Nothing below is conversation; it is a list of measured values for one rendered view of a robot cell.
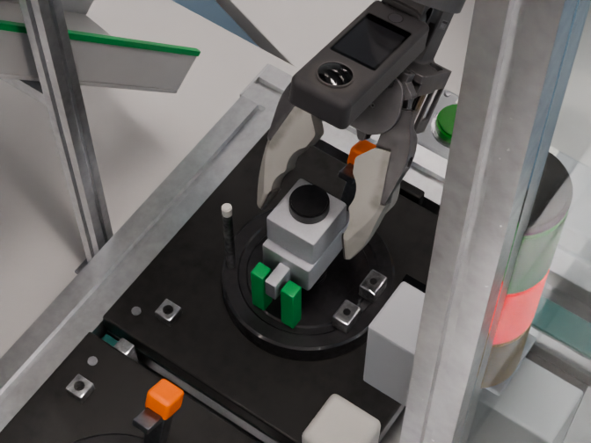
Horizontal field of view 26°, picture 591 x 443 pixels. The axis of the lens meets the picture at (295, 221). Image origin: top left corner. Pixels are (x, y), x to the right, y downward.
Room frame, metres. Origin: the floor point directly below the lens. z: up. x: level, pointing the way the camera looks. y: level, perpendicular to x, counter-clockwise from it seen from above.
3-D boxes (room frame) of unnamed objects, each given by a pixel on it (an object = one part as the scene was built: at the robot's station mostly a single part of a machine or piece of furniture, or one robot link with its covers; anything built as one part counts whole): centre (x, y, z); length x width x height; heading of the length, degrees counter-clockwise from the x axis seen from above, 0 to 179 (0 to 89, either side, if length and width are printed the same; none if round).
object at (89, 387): (0.43, 0.17, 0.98); 0.02 x 0.02 x 0.01; 55
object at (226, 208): (0.53, 0.05, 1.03); 0.01 x 0.01 x 0.08
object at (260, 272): (0.50, 0.03, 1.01); 0.01 x 0.01 x 0.05; 55
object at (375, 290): (0.51, -0.06, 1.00); 0.02 x 0.01 x 0.02; 145
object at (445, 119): (0.70, -0.15, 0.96); 0.04 x 0.04 x 0.02
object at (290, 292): (0.48, 0.00, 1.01); 0.01 x 0.01 x 0.05; 55
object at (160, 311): (0.50, 0.10, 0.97); 0.02 x 0.02 x 0.01; 55
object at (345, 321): (0.48, -0.04, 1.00); 0.02 x 0.01 x 0.02; 145
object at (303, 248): (0.52, 0.00, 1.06); 0.08 x 0.04 x 0.07; 145
